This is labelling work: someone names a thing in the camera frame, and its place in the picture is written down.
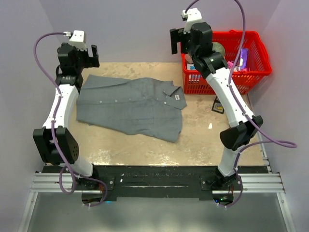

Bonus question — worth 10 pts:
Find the grey button shirt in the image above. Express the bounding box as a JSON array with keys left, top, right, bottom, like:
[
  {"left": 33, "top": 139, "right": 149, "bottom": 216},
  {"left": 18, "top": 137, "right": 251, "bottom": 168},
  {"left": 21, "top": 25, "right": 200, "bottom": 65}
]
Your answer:
[{"left": 76, "top": 75, "right": 187, "bottom": 143}]

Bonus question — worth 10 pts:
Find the black square frame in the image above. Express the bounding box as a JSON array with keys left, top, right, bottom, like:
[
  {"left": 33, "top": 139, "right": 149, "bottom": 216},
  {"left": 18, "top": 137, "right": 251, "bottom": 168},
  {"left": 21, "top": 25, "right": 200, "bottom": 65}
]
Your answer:
[{"left": 211, "top": 97, "right": 225, "bottom": 114}]

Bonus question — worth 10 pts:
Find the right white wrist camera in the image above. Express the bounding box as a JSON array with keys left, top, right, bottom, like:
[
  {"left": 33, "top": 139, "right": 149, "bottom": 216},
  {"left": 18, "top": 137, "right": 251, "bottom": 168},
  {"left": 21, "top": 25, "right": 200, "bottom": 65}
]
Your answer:
[{"left": 181, "top": 8, "right": 202, "bottom": 34}]

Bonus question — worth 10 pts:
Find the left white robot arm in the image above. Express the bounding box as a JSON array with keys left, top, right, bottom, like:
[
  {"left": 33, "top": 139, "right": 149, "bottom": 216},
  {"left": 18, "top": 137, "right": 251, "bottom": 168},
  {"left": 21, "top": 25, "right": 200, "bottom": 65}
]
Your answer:
[{"left": 33, "top": 42, "right": 100, "bottom": 189}]

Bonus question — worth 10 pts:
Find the white blue box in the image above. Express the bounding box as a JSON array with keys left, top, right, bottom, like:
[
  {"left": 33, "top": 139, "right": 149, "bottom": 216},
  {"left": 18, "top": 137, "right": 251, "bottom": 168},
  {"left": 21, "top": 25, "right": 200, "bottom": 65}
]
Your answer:
[{"left": 186, "top": 63, "right": 196, "bottom": 71}]

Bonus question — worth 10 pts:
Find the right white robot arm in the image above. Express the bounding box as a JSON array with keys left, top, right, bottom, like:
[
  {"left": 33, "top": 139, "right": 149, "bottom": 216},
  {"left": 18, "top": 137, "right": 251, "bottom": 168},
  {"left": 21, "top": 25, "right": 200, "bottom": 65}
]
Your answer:
[{"left": 169, "top": 22, "right": 263, "bottom": 190}]

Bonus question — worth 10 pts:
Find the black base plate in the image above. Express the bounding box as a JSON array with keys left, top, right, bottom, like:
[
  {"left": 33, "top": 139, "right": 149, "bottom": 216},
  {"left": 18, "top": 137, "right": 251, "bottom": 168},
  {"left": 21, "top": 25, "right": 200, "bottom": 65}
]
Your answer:
[{"left": 42, "top": 165, "right": 269, "bottom": 203}]

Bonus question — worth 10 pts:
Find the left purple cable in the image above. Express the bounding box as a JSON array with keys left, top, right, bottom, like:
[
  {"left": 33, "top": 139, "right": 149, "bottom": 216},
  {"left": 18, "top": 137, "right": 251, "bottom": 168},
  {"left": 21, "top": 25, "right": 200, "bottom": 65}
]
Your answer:
[{"left": 33, "top": 31, "right": 107, "bottom": 207}]

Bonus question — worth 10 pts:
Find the purple snack packet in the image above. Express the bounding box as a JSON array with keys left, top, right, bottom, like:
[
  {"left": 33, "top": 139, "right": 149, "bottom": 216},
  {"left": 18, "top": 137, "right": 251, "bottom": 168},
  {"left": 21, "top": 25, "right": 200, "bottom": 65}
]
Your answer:
[{"left": 239, "top": 48, "right": 249, "bottom": 71}]

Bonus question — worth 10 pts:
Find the pink small packet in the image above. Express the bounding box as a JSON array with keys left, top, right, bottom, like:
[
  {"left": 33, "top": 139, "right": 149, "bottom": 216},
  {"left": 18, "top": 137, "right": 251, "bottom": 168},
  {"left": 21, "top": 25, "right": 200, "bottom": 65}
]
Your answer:
[{"left": 227, "top": 61, "right": 238, "bottom": 70}]

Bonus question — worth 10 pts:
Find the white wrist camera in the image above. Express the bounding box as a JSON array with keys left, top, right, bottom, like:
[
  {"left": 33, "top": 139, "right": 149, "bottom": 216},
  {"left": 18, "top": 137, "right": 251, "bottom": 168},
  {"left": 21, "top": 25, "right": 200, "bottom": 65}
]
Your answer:
[
  {"left": 181, "top": 8, "right": 202, "bottom": 34},
  {"left": 64, "top": 30, "right": 87, "bottom": 51}
]

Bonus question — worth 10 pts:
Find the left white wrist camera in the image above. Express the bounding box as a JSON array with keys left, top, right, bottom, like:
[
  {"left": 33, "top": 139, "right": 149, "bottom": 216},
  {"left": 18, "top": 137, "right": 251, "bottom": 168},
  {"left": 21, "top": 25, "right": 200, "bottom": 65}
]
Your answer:
[{"left": 64, "top": 30, "right": 87, "bottom": 51}]

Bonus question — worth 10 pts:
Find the aluminium rail frame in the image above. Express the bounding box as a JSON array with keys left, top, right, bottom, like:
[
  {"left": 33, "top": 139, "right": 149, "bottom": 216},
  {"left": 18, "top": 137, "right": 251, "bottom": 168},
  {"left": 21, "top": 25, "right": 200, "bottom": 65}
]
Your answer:
[{"left": 18, "top": 93, "right": 296, "bottom": 232}]

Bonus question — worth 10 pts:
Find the green round ball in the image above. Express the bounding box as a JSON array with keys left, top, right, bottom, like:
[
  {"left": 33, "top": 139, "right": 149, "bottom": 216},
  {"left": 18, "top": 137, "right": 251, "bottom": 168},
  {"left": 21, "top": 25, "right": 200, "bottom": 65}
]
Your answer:
[{"left": 212, "top": 42, "right": 225, "bottom": 57}]

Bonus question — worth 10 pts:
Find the red plastic basket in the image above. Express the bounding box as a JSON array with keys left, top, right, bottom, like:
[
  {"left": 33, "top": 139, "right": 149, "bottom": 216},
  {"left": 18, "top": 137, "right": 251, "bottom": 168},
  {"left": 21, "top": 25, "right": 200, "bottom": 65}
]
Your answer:
[{"left": 181, "top": 30, "right": 272, "bottom": 95}]

